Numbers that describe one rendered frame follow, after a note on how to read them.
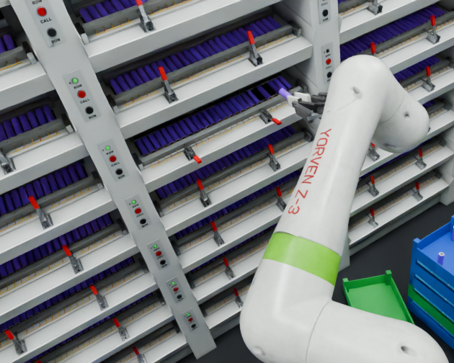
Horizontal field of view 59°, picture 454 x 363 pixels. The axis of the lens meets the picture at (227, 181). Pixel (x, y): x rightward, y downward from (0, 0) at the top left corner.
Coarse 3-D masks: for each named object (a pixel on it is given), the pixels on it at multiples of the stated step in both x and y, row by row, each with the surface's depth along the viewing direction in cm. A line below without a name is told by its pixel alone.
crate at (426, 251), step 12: (444, 228) 143; (420, 240) 137; (432, 240) 144; (444, 240) 144; (420, 252) 137; (432, 252) 141; (444, 252) 140; (432, 264) 134; (444, 264) 136; (444, 276) 131
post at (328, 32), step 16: (288, 0) 118; (304, 0) 111; (336, 0) 113; (304, 16) 114; (336, 16) 115; (320, 32) 116; (336, 32) 118; (320, 48) 118; (336, 48) 121; (304, 64) 125; (320, 64) 121; (336, 64) 124; (320, 80) 124
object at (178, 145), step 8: (296, 88) 128; (280, 96) 127; (264, 104) 125; (272, 104) 126; (240, 112) 124; (248, 112) 123; (256, 112) 125; (224, 120) 122; (232, 120) 122; (240, 120) 124; (208, 128) 121; (216, 128) 120; (224, 128) 122; (192, 136) 119; (200, 136) 119; (176, 144) 118; (200, 144) 119; (160, 152) 116; (168, 152) 117; (144, 160) 115; (152, 160) 116
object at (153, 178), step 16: (272, 80) 135; (288, 80) 134; (304, 80) 129; (272, 96) 130; (272, 112) 126; (288, 112) 126; (240, 128) 123; (256, 128) 123; (272, 128) 126; (128, 144) 122; (208, 144) 120; (224, 144) 120; (240, 144) 123; (176, 160) 117; (192, 160) 117; (208, 160) 120; (144, 176) 115; (160, 176) 114; (176, 176) 118
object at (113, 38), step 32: (96, 0) 99; (128, 0) 101; (160, 0) 98; (192, 0) 101; (224, 0) 101; (256, 0) 103; (96, 32) 95; (128, 32) 95; (160, 32) 95; (192, 32) 100; (96, 64) 92
